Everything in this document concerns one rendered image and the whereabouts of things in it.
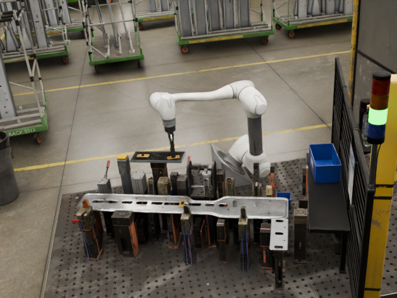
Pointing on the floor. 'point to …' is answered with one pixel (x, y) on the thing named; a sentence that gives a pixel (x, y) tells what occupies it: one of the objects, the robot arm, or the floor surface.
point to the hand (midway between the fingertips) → (172, 152)
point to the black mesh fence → (341, 96)
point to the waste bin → (7, 171)
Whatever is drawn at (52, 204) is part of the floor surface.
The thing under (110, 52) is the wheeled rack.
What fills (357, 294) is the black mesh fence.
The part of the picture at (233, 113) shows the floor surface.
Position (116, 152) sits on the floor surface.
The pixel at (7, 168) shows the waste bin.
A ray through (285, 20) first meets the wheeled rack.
